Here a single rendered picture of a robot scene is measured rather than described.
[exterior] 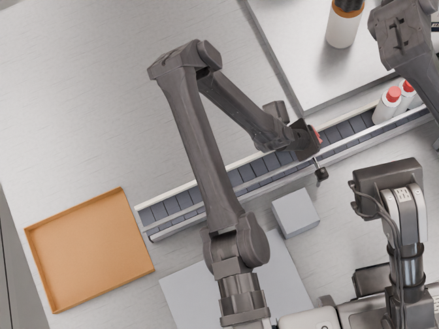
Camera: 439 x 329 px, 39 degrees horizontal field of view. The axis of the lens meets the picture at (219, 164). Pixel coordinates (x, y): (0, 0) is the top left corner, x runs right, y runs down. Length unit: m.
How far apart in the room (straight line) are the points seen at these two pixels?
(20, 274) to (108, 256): 1.02
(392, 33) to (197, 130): 0.37
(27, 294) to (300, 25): 1.59
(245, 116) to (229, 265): 0.40
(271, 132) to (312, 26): 0.57
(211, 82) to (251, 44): 0.71
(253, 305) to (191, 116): 0.35
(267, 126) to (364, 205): 0.58
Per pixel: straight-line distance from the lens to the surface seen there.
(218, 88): 1.29
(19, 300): 2.79
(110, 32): 2.04
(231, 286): 1.11
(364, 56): 1.91
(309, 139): 1.65
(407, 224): 0.89
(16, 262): 2.81
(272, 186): 1.76
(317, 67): 1.88
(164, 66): 1.16
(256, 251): 1.12
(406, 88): 1.69
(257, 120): 1.41
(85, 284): 1.83
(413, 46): 1.02
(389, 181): 0.91
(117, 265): 1.81
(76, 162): 1.91
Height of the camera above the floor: 2.59
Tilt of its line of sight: 74 degrees down
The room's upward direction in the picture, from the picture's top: 15 degrees counter-clockwise
